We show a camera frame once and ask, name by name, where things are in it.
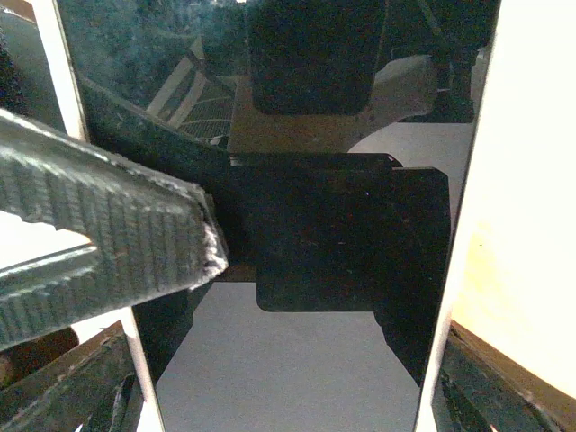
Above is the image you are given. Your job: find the black smartphone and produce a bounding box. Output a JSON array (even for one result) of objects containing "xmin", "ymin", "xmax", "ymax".
[{"xmin": 56, "ymin": 1, "xmax": 499, "ymax": 431}]

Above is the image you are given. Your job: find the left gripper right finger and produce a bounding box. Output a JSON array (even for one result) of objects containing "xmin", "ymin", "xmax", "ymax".
[{"xmin": 438, "ymin": 322, "xmax": 575, "ymax": 431}]

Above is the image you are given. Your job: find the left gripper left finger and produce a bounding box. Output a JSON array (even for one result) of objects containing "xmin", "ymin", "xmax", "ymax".
[{"xmin": 1, "ymin": 111, "xmax": 229, "ymax": 348}]

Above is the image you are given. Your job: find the white phone case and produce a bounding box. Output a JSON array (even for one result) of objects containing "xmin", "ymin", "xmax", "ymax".
[{"xmin": 31, "ymin": 1, "xmax": 500, "ymax": 418}]

